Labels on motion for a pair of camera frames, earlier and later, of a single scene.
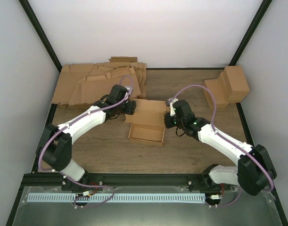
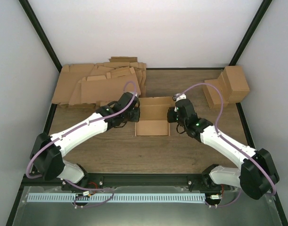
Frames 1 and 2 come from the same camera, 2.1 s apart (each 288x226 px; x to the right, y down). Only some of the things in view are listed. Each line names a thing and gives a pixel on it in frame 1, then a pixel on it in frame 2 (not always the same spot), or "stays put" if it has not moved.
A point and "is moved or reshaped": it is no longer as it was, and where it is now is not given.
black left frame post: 33,18 stays put
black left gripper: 130,109 to 135,118
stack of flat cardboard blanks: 82,83 stays put
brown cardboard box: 148,124 is moved or reshaped
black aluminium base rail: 199,181 stays put
